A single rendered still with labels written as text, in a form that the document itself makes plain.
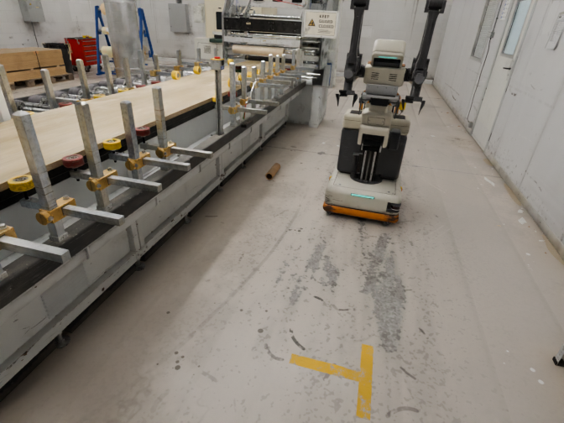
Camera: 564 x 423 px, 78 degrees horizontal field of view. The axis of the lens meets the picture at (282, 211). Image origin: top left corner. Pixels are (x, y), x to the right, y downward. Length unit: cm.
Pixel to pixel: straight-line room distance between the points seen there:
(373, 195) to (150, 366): 198
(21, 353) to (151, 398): 59
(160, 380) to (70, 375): 41
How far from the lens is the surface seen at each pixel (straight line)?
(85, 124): 157
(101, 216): 141
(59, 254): 121
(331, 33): 543
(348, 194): 291
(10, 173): 172
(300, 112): 579
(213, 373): 183
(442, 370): 204
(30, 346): 197
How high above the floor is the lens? 147
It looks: 29 degrees down
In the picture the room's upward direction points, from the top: 3 degrees clockwise
